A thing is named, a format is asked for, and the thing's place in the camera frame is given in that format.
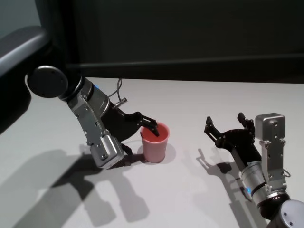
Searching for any thin grey rail bar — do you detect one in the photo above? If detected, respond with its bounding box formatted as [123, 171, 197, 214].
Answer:
[67, 62, 304, 84]

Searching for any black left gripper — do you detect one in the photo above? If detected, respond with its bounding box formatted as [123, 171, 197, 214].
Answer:
[101, 106, 160, 157]

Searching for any pink plastic cup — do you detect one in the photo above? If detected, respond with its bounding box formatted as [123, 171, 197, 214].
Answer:
[140, 122, 171, 163]

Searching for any black frame post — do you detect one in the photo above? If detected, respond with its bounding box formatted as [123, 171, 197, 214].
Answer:
[35, 0, 81, 79]

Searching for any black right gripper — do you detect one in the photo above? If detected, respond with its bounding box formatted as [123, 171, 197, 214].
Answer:
[203, 112, 263, 167]

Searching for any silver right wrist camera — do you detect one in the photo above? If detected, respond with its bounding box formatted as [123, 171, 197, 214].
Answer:
[255, 112, 289, 189]

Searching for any left arm cable with plug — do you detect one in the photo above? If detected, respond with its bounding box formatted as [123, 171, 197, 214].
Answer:
[108, 78, 129, 109]

